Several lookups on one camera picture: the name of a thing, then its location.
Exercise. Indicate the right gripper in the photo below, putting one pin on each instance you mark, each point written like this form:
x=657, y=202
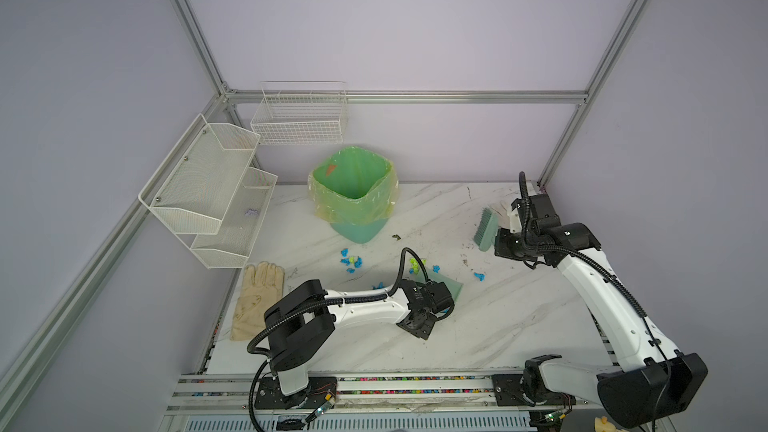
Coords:
x=499, y=244

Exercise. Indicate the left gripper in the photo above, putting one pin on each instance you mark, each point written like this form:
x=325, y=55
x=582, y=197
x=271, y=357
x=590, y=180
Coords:
x=425, y=331

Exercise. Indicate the green plastic dustpan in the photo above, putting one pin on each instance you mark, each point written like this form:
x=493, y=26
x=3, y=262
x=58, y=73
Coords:
x=453, y=286

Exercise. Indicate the green hand brush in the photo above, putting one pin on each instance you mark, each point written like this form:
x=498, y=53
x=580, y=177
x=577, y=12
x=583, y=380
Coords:
x=485, y=235

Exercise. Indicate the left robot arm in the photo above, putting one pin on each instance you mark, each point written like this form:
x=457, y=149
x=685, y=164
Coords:
x=299, y=324

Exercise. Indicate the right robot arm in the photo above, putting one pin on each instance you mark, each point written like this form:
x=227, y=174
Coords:
x=651, y=377

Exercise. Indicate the white glove yellow cuff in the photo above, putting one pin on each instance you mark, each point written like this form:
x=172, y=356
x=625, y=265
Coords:
x=507, y=215

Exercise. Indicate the lime green scrap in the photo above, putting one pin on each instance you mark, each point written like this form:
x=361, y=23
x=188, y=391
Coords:
x=417, y=266

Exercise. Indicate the blue green scrap cluster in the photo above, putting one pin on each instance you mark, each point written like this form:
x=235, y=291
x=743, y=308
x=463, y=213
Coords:
x=351, y=262

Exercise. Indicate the green trash bin with bag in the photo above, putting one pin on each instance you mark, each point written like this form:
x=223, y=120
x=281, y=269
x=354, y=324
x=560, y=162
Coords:
x=355, y=191

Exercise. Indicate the beige work glove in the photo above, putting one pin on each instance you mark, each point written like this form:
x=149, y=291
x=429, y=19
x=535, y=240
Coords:
x=261, y=288

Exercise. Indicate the yellow object bottom right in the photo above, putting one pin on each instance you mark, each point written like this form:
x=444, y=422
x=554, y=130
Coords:
x=603, y=424

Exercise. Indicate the white mesh two-tier shelf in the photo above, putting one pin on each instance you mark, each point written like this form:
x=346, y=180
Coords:
x=210, y=194

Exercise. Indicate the aluminium front rail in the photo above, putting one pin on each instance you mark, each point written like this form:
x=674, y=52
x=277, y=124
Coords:
x=389, y=392

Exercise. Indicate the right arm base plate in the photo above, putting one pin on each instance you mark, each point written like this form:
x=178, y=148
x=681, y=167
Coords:
x=519, y=389

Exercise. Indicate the white wire basket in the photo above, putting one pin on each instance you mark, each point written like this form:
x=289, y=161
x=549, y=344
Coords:
x=301, y=113

